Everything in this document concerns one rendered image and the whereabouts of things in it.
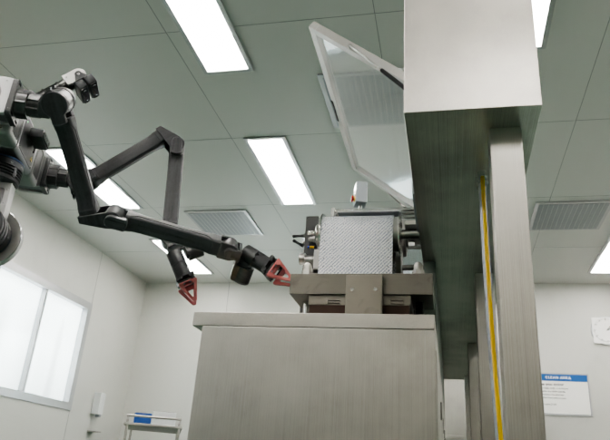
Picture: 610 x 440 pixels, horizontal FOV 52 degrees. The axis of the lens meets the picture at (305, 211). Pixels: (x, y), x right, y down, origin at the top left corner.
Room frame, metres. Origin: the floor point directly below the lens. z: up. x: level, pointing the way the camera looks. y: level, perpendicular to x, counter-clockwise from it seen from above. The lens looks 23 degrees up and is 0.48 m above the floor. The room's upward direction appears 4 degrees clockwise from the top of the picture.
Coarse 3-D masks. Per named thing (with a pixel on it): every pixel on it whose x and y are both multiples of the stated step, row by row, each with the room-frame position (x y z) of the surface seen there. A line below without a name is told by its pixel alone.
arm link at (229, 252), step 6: (240, 246) 1.95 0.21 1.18; (228, 252) 1.91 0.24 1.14; (234, 252) 1.91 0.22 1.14; (240, 252) 1.92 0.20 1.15; (228, 258) 1.92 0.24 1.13; (234, 258) 1.93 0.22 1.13; (234, 264) 1.96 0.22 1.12; (234, 270) 1.98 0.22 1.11; (240, 270) 1.98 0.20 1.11; (246, 270) 1.97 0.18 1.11; (252, 270) 1.99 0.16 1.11; (234, 276) 2.00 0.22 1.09; (240, 276) 1.99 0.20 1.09; (246, 276) 1.99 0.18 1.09; (240, 282) 2.00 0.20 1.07; (246, 282) 2.01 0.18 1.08
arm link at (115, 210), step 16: (48, 96) 1.54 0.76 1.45; (64, 96) 1.55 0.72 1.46; (48, 112) 1.57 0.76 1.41; (64, 112) 1.58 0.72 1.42; (64, 128) 1.63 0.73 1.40; (64, 144) 1.66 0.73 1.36; (80, 144) 1.69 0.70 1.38; (64, 160) 1.70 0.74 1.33; (80, 160) 1.70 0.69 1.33; (80, 176) 1.73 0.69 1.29; (80, 192) 1.77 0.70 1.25; (80, 208) 1.80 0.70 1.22; (96, 208) 1.81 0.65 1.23; (112, 208) 1.83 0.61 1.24; (96, 224) 1.83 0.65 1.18
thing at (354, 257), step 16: (352, 240) 1.88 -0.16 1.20; (368, 240) 1.87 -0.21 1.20; (384, 240) 1.86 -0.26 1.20; (320, 256) 1.91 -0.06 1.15; (336, 256) 1.89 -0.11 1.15; (352, 256) 1.88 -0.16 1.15; (368, 256) 1.87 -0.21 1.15; (384, 256) 1.86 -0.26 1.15; (320, 272) 1.90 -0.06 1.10; (336, 272) 1.89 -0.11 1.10; (352, 272) 1.88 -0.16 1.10; (368, 272) 1.87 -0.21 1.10; (384, 272) 1.86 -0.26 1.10
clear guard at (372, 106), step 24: (336, 48) 1.83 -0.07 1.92; (336, 72) 2.00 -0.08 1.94; (360, 72) 1.87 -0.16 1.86; (360, 96) 2.05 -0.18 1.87; (384, 96) 1.93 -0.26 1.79; (360, 120) 2.26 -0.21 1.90; (384, 120) 2.11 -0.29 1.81; (360, 144) 2.51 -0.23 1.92; (384, 144) 2.33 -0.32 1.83; (360, 168) 2.80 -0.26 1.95; (384, 168) 2.58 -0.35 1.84; (408, 168) 2.38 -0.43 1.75; (408, 192) 2.65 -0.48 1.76
